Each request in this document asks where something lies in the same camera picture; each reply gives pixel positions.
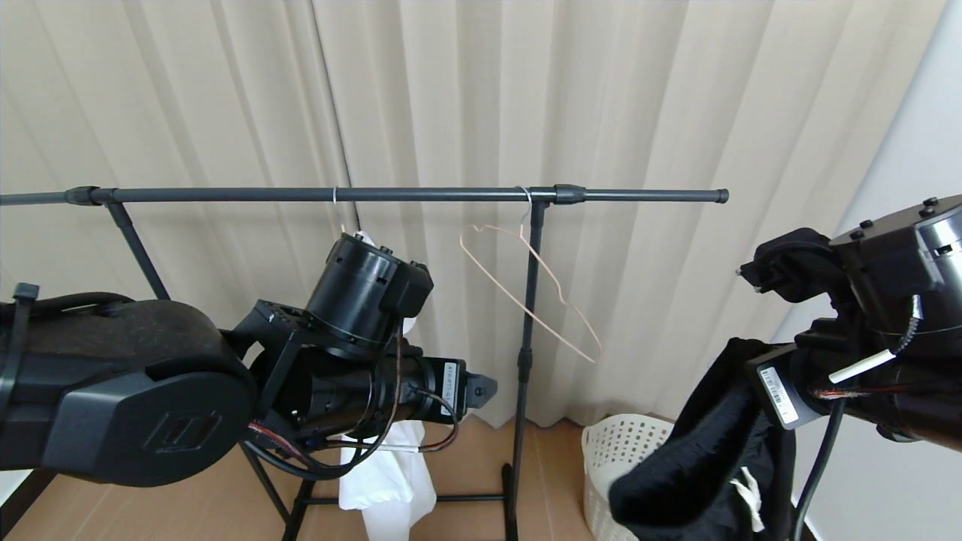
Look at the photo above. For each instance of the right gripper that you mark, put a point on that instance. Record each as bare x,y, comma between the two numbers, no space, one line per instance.
789,383

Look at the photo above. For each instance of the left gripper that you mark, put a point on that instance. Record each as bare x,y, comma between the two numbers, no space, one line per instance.
443,391

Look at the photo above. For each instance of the white printed t-shirt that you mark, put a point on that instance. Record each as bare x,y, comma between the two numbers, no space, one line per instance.
391,481

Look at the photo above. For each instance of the pink clothes hanger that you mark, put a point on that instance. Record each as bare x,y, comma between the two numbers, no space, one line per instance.
338,210
526,308

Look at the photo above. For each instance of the black garment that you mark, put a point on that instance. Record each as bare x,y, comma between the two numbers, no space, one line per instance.
699,466

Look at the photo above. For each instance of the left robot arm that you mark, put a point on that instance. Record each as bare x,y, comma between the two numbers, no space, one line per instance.
113,391

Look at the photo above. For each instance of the white laundry basket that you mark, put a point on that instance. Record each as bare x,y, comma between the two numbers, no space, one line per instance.
616,451

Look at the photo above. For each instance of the black clothes rack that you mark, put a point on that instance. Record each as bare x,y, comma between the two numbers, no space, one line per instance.
451,194

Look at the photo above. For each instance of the beige curtain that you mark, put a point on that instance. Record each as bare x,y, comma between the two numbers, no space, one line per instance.
601,90

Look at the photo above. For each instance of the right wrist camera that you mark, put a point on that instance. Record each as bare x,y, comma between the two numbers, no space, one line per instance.
797,263

